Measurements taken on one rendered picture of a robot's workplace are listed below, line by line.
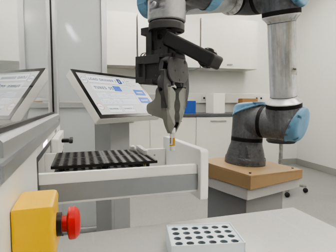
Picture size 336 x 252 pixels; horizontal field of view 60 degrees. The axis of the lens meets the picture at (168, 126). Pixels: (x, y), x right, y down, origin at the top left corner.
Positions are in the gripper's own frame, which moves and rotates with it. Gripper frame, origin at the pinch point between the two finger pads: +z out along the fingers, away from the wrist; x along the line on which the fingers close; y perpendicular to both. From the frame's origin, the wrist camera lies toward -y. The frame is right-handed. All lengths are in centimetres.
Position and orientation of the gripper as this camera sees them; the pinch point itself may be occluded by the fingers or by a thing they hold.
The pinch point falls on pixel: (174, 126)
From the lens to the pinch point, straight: 57.6
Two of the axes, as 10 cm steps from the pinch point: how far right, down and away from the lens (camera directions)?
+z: 0.0, 10.0, 0.7
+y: -8.3, -0.4, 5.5
